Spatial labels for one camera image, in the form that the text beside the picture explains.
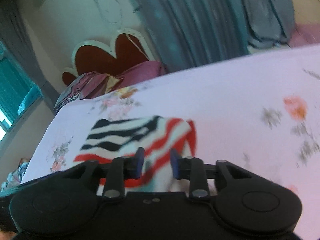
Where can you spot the red white scalloped headboard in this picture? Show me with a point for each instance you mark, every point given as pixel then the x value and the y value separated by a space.
pixel 127 48

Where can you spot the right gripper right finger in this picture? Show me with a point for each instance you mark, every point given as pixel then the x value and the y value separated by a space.
pixel 223 173

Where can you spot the crumpled floral bedding heap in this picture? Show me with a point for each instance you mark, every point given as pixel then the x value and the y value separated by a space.
pixel 15 177

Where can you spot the teal window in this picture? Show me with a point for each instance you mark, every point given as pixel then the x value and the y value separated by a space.
pixel 17 92

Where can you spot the folded patterned blankets pile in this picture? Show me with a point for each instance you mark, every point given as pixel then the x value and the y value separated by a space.
pixel 87 86

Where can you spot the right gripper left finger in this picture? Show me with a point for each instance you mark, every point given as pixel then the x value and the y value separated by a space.
pixel 91 172

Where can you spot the magenta pillow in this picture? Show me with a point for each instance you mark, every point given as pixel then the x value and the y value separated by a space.
pixel 139 73

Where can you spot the blue grey curtain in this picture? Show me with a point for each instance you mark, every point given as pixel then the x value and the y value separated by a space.
pixel 192 33

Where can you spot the striped red black white sweater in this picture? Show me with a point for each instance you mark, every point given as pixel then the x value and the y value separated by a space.
pixel 107 140

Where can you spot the pink floral bed sheet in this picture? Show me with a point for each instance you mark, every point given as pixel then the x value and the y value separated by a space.
pixel 260 112

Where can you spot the grey window curtain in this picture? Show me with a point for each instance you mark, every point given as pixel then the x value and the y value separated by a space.
pixel 15 38

